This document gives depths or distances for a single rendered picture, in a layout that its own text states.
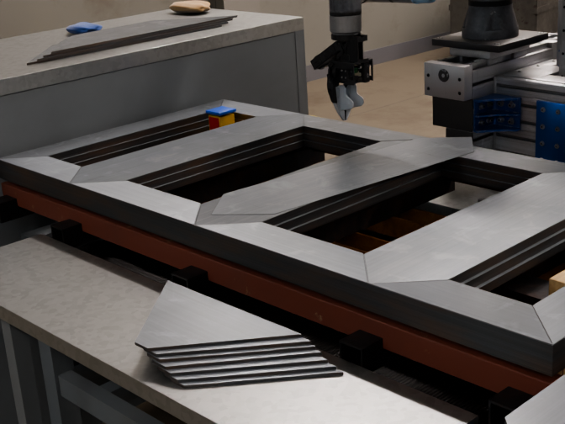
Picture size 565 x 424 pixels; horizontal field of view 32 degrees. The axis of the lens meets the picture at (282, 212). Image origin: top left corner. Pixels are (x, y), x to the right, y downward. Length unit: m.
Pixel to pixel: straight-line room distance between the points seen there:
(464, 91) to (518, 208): 0.72
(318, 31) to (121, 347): 5.71
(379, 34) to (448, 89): 5.14
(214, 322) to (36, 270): 0.55
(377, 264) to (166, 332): 0.37
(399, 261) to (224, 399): 0.39
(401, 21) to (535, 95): 5.35
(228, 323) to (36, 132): 1.11
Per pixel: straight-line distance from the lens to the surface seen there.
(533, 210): 1.91
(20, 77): 2.57
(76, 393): 2.60
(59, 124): 2.64
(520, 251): 1.76
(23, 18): 5.87
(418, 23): 8.07
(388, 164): 2.20
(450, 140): 2.37
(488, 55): 2.65
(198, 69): 2.89
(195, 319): 1.68
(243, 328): 1.63
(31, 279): 2.05
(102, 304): 1.88
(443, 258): 1.68
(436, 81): 2.63
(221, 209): 1.97
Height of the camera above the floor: 1.51
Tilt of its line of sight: 20 degrees down
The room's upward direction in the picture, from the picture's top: 4 degrees counter-clockwise
